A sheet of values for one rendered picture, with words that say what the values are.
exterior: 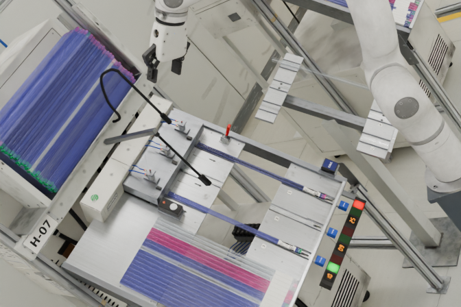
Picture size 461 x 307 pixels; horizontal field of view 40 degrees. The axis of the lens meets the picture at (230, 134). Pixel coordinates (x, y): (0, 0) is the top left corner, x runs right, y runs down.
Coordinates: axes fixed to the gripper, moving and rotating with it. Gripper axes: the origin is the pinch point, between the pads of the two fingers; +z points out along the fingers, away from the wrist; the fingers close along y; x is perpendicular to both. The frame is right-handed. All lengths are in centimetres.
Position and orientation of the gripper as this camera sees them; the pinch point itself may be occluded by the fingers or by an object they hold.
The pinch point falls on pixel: (164, 74)
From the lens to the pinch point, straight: 168.6
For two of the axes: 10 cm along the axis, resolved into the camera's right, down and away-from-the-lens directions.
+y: 6.2, -3.0, 7.2
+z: -1.5, 8.6, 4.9
